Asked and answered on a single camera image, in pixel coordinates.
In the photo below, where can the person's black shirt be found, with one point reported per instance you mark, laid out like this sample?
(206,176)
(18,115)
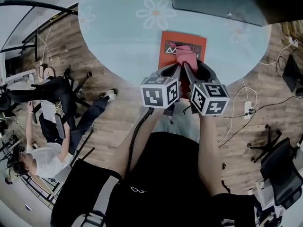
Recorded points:
(165,185)

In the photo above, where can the white desk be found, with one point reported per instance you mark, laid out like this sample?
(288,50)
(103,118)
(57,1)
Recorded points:
(19,204)

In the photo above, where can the pink cloth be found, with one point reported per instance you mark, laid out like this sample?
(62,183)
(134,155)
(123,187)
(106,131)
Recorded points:
(185,55)

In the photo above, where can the white paper sheets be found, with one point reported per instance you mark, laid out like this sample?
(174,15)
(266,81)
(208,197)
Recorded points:
(48,110)

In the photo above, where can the person's left forearm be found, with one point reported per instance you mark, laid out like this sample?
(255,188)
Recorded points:
(142,141)

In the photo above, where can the person's right forearm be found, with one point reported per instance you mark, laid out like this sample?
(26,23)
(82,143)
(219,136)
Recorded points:
(209,150)

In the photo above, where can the black curved pipe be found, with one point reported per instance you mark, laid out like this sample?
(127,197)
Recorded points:
(35,3)

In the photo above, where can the person's light grey trousers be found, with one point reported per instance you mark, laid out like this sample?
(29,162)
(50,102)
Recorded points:
(180,124)

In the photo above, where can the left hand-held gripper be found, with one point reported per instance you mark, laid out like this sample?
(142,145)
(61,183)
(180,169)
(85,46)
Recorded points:
(156,93)

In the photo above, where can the dark grey laptop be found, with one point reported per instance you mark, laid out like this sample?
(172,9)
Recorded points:
(213,8)

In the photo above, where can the light blue floral tablecloth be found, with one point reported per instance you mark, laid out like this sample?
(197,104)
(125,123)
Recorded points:
(123,32)

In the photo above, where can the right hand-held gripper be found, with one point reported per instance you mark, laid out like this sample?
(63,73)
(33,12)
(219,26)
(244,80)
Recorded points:
(209,98)

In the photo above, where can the orange book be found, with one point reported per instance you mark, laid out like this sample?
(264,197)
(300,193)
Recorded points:
(169,44)

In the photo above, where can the white power strip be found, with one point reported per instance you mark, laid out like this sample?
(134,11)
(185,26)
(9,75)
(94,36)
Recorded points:
(247,110)

